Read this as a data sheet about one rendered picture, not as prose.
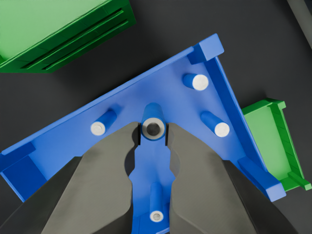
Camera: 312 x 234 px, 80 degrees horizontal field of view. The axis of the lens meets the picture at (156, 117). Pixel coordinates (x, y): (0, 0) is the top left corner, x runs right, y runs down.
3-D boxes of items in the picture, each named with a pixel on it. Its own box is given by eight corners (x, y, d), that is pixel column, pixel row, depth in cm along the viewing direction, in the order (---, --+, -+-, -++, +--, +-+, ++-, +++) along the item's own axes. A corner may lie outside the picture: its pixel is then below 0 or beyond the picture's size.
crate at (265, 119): (294, 174, 65) (312, 188, 58) (239, 196, 67) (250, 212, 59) (267, 97, 59) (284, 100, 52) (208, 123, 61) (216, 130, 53)
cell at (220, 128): (211, 126, 21) (198, 114, 27) (217, 140, 21) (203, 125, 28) (226, 119, 21) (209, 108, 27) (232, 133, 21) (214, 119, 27)
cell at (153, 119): (149, 123, 19) (147, 146, 13) (140, 107, 19) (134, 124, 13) (165, 114, 19) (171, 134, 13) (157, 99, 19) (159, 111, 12)
